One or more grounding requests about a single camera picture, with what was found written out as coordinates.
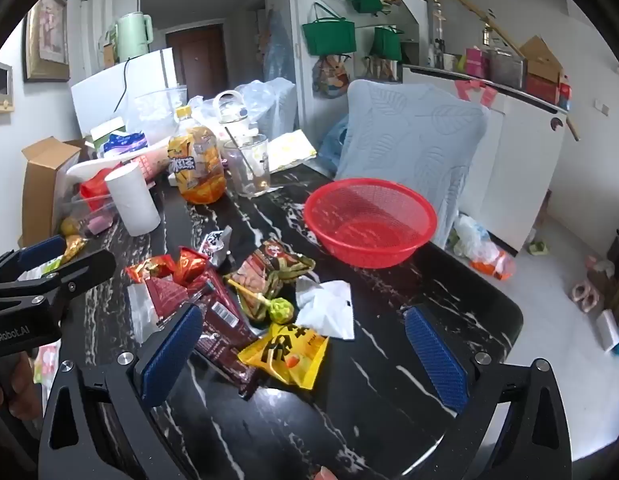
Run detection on white cabinet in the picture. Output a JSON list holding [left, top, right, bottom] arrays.
[[402, 64, 568, 257]]

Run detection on black white small packet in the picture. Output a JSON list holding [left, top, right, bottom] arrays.
[[200, 227, 233, 267]]

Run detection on plastic bag with orange contents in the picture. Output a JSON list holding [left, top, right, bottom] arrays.
[[449, 214, 517, 281]]

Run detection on green white carton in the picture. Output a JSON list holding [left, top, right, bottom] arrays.
[[90, 117, 128, 149]]

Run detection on pink tape strips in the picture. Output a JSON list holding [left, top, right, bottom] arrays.
[[454, 80, 498, 107]]

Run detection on bamboo stick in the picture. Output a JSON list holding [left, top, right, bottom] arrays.
[[422, 0, 581, 142]]

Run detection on metal spoon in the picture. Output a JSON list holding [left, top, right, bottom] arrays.
[[224, 126, 263, 183]]

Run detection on orange drink bottle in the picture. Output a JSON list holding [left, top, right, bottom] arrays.
[[168, 106, 228, 205]]

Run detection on glass mug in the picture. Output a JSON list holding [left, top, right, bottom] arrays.
[[223, 135, 272, 198]]

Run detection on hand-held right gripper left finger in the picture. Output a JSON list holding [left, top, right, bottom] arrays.
[[38, 304, 205, 480]]

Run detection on brown door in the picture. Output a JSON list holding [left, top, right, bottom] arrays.
[[166, 25, 227, 102]]

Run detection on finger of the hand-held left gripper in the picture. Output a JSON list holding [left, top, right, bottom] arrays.
[[0, 248, 116, 312], [0, 234, 67, 287]]

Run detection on pair of beige slippers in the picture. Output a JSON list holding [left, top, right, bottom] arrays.
[[571, 280, 603, 314]]

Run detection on red plastic packet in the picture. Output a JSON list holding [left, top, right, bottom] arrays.
[[80, 167, 116, 202]]

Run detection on silver box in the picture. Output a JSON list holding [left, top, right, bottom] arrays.
[[489, 49, 528, 90]]

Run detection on green lollipop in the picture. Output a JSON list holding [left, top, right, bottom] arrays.
[[228, 280, 294, 325]]

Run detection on gold snack packet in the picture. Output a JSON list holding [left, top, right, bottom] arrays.
[[60, 217, 91, 266]]

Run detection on brown cardboard box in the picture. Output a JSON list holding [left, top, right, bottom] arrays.
[[519, 36, 563, 84]]

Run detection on red mesh basket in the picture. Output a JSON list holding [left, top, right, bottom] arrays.
[[304, 177, 438, 268]]

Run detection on framed picture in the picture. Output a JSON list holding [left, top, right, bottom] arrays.
[[23, 0, 71, 83]]

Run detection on white fridge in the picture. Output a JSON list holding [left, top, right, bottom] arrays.
[[70, 48, 180, 137]]

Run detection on yellow snack packet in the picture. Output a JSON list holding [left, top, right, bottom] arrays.
[[238, 322, 330, 390]]

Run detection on light green kettle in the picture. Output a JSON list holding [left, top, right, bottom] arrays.
[[114, 12, 154, 62]]

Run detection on red box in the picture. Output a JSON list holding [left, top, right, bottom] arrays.
[[525, 75, 561, 106]]

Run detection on tall glass bottle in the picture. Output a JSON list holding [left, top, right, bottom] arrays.
[[429, 0, 445, 69]]

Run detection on patterned hanging bag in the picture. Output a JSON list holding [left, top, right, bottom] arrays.
[[312, 55, 351, 100]]

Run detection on kettle power cable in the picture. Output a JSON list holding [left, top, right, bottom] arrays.
[[116, 58, 132, 112]]

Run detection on pink grid packet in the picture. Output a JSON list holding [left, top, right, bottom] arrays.
[[132, 152, 171, 187]]

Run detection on white jug with handle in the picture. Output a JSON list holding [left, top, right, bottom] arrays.
[[213, 90, 250, 137]]

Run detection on red green snack packet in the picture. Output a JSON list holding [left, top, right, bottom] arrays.
[[224, 239, 316, 322]]

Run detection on wall intercom panel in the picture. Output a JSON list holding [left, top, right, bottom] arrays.
[[0, 61, 15, 112]]

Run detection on white paper roll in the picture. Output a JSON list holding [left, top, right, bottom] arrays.
[[105, 162, 162, 237]]

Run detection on blue tissue packet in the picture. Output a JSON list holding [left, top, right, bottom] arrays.
[[104, 131, 150, 159]]

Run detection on person's left hand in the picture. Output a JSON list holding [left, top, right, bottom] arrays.
[[0, 351, 44, 421]]

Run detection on white flat box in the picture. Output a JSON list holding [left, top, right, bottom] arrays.
[[595, 308, 619, 352]]

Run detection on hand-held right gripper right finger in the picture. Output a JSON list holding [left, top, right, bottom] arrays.
[[403, 305, 575, 480]]

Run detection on white tray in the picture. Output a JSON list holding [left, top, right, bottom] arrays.
[[64, 145, 163, 182]]

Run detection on clear plastic container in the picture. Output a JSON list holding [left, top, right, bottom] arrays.
[[134, 87, 188, 137]]

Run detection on clear plastic packet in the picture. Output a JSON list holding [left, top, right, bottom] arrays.
[[127, 282, 161, 346]]

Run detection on red orange candy packet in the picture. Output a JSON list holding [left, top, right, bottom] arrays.
[[126, 255, 178, 285], [174, 247, 211, 288]]

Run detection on pink box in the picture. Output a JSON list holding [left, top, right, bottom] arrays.
[[464, 47, 491, 80]]

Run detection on white snack packet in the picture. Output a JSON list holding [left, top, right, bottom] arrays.
[[294, 280, 354, 341]]

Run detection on yellow patterned cloth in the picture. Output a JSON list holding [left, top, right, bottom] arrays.
[[267, 129, 318, 174]]

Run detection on clear plastic bags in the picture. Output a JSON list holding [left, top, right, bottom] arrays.
[[234, 78, 297, 137]]

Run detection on open cardboard box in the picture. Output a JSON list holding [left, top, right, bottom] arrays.
[[20, 136, 84, 249]]

